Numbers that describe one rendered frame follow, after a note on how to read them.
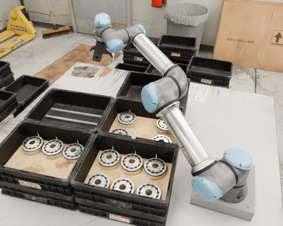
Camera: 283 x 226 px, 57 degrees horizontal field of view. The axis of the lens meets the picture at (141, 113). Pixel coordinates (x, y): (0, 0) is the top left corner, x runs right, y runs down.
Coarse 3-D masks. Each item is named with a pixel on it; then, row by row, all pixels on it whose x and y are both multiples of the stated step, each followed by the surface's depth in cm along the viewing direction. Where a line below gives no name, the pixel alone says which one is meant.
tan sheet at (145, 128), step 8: (144, 120) 149; (152, 120) 149; (112, 128) 143; (128, 128) 143; (136, 128) 143; (144, 128) 143; (152, 128) 143; (136, 136) 138; (144, 136) 138; (152, 136) 139; (168, 136) 139
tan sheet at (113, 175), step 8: (96, 160) 126; (120, 160) 126; (144, 160) 126; (96, 168) 122; (120, 168) 122; (168, 168) 122; (88, 176) 119; (112, 176) 119; (120, 176) 119; (128, 176) 119; (136, 176) 119; (144, 176) 119; (168, 176) 119; (136, 184) 115; (160, 184) 115
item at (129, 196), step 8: (96, 136) 124; (104, 136) 125; (112, 136) 125; (152, 144) 120; (160, 144) 120; (88, 152) 117; (176, 152) 116; (176, 160) 116; (72, 176) 107; (72, 184) 104; (80, 184) 103; (88, 184) 103; (168, 184) 104; (104, 192) 102; (112, 192) 101; (120, 192) 101; (128, 192) 101; (168, 192) 101; (136, 200) 100; (144, 200) 99; (152, 200) 98; (160, 200) 98; (168, 200) 98
